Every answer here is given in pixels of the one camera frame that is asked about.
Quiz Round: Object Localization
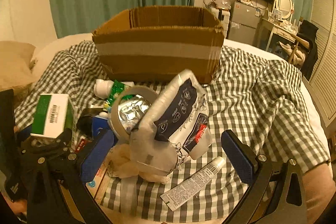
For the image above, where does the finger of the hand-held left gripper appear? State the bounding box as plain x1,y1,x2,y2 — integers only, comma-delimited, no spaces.
20,128,73,160

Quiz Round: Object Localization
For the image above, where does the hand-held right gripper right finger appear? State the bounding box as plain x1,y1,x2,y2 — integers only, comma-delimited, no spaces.
221,130,308,224

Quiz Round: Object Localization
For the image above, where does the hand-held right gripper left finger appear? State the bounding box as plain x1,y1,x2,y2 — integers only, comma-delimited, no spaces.
25,130,115,224

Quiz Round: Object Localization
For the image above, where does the green white cardboard box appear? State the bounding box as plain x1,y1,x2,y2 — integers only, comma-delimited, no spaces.
30,93,76,139

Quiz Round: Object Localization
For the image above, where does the blue white tissue packet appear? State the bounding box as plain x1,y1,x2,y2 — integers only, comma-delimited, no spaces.
91,117,114,136

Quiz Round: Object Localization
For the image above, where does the silver foil blister pack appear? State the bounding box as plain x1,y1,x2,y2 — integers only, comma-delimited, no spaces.
117,98,153,133

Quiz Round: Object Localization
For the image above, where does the white plastic bottle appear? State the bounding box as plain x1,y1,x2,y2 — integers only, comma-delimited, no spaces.
94,79,135,99

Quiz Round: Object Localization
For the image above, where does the brown cardboard box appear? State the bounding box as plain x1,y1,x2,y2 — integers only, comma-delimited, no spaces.
92,5,226,84

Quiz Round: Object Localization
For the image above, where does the small red label box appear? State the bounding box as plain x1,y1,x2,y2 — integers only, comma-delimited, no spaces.
75,138,93,154

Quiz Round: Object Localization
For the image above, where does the orange toothpaste box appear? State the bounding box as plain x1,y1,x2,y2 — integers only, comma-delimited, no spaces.
84,154,119,206

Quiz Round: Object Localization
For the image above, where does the crumpled beige plastic bag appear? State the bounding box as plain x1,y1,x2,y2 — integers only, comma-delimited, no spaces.
107,142,172,185

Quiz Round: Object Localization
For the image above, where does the black pouch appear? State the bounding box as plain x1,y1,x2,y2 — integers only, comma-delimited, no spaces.
77,108,106,136

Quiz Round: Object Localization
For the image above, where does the clear plastic wrapper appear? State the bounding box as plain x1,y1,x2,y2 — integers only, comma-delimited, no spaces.
119,176,137,217

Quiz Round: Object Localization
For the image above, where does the beige pillow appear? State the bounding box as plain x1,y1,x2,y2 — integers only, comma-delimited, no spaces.
0,40,36,94

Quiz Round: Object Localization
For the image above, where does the white ointment tube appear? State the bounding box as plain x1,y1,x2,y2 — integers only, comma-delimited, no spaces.
160,156,226,210

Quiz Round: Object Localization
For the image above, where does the grey white checked cloth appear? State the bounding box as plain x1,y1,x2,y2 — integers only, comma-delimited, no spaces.
14,40,330,224

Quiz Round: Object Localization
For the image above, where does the beige tape roll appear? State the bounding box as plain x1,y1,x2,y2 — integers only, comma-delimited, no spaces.
110,87,158,141

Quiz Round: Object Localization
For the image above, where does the white packet dark blue label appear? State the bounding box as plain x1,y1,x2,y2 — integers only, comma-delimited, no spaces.
128,69,212,178

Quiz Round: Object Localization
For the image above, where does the white bed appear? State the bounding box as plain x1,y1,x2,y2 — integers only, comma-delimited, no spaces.
0,32,336,224

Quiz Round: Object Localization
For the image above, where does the pale clothes pile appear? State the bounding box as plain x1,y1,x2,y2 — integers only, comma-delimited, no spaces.
278,41,306,65

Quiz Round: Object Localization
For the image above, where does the white louvred wardrobe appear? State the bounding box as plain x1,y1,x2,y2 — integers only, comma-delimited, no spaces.
307,0,336,128

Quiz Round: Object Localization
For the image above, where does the wooden chair with clothes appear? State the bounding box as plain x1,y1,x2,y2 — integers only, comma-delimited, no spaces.
296,19,320,81

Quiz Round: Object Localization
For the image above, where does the white dressing table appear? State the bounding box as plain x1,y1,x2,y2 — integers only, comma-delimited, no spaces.
255,16,299,52

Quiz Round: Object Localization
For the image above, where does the silver small fridge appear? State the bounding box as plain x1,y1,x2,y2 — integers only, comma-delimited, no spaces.
228,0,266,41

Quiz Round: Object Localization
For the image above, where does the white suitcase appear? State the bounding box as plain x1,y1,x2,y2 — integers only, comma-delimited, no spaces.
213,7,232,31

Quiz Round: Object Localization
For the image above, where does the white oval mirror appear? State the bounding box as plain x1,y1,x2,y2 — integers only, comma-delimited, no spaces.
272,0,294,20

